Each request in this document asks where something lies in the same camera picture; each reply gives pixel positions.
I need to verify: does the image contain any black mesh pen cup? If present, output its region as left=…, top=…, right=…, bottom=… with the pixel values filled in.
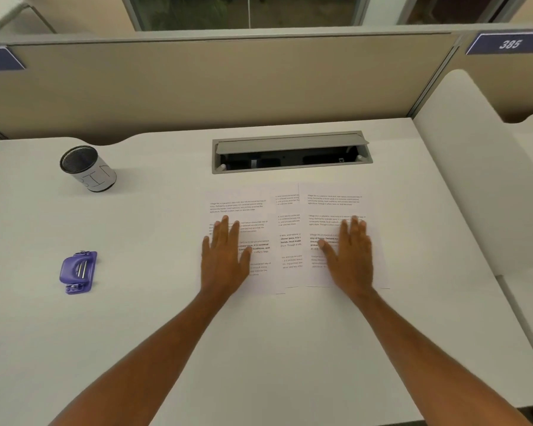
left=60, top=145, right=117, bottom=193

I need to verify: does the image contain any blue number sign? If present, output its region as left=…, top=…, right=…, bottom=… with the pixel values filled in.
left=0, top=46, right=26, bottom=72
left=465, top=31, right=533, bottom=56

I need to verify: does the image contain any white side divider panel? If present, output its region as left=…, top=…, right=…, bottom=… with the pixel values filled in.
left=412, top=69, right=533, bottom=277

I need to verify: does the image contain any grey desk cable box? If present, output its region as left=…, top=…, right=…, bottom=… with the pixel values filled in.
left=211, top=130, right=374, bottom=175

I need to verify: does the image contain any person's right forearm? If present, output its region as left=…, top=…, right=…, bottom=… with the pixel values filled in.
left=347, top=289, right=533, bottom=426

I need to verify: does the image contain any grey window frame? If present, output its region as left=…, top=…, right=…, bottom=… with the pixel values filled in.
left=121, top=0, right=522, bottom=32

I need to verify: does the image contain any beige desk partition panel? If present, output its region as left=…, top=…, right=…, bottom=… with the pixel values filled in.
left=0, top=33, right=460, bottom=147

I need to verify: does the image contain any person's left hand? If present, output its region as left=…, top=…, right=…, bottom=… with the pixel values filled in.
left=201, top=216, right=253, bottom=302

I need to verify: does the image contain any person's right hand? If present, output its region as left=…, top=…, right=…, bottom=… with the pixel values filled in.
left=317, top=216, right=376, bottom=302

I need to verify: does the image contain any person's left forearm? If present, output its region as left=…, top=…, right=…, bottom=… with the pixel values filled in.
left=48, top=292, right=237, bottom=426

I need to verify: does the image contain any purple hole punch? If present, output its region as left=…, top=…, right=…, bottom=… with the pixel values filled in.
left=60, top=250, right=98, bottom=296

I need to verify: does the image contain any white printed paper sheet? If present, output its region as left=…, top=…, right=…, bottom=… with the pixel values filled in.
left=206, top=186, right=280, bottom=296
left=298, top=181, right=391, bottom=290
left=273, top=183, right=311, bottom=290

